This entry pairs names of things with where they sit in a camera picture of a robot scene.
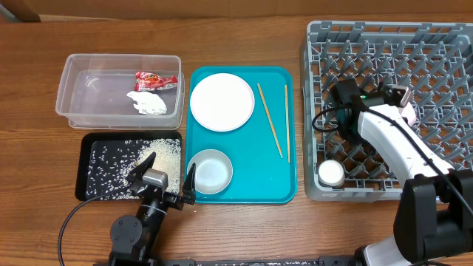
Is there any black waste tray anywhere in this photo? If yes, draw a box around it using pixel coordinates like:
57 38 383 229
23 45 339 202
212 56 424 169
75 131 182 201

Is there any red snack wrapper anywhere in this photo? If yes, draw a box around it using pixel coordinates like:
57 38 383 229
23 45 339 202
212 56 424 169
134 71 178 92

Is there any grey bowl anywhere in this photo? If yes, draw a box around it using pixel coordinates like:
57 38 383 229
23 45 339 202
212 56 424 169
188 149 233 195

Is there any grey dish rack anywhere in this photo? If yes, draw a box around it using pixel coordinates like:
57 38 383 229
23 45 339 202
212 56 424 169
300 21 472 202

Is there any teal plastic tray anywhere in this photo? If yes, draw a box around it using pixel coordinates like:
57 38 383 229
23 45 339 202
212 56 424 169
185 66 298 204

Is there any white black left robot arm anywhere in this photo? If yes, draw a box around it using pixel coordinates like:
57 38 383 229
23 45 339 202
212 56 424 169
108 152 196 265

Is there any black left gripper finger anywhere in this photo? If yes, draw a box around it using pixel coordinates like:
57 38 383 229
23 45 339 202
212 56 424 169
182 163 196 205
126 152 156 182

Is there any white tissue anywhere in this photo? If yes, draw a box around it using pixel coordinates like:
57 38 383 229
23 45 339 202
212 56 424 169
126 91 167 115

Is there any large white plate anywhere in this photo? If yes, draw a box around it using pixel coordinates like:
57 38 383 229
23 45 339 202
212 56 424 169
190 73 255 132

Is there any wooden chopstick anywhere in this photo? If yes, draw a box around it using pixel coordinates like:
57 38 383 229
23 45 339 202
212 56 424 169
284 84 290 163
256 83 283 158

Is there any white paper cup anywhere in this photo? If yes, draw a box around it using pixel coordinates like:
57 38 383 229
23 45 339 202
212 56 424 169
318 160 345 188

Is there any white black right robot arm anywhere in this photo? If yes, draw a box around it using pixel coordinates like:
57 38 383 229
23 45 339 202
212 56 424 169
330 79 472 265

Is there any pile of rice grains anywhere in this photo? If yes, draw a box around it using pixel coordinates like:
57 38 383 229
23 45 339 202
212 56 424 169
85 138 181 199

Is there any black rail at table edge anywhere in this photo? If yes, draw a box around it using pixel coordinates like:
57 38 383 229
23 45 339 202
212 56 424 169
163 255 356 266

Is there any small white plate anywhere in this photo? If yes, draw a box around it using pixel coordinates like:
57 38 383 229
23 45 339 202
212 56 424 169
399 103 417 126

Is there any clear plastic bin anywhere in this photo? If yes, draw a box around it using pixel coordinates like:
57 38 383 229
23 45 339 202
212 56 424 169
55 53 185 130

